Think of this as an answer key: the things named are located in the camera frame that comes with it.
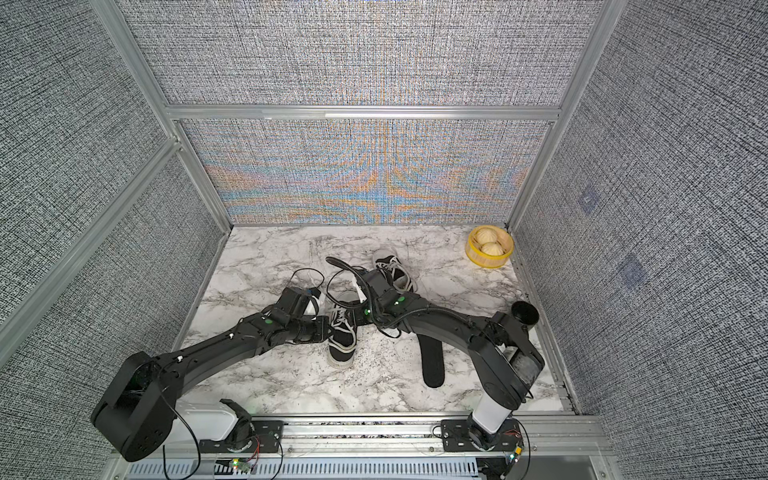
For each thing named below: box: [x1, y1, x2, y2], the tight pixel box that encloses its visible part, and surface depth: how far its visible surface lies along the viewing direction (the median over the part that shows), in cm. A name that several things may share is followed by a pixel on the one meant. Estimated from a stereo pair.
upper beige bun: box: [475, 227, 498, 245], surface depth 112 cm
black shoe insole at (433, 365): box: [416, 333, 445, 388], surface depth 86 cm
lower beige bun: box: [480, 242, 505, 256], surface depth 106 cm
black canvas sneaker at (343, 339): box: [328, 303, 357, 367], surface depth 84 cm
